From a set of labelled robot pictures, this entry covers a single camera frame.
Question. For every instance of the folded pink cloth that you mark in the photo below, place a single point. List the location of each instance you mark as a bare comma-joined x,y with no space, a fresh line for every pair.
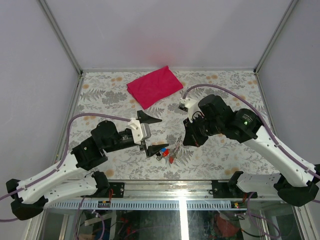
154,86

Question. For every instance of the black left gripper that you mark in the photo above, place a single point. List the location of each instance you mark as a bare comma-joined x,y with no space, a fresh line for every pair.
153,149

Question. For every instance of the large metal keyring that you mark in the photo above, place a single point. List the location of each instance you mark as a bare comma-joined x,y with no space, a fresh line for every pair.
177,146

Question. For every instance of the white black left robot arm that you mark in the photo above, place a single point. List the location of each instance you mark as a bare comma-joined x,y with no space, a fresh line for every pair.
75,175

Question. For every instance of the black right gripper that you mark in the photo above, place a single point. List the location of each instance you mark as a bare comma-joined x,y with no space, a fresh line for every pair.
191,137

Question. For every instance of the aluminium front rail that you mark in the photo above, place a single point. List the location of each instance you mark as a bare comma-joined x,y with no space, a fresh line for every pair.
153,195

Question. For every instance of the floral table mat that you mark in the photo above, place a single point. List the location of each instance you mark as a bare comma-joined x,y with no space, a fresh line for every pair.
106,93

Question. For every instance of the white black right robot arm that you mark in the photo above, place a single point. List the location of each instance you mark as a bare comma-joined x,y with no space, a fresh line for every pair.
296,180

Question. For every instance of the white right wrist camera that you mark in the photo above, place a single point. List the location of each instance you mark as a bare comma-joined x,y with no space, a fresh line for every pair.
190,106

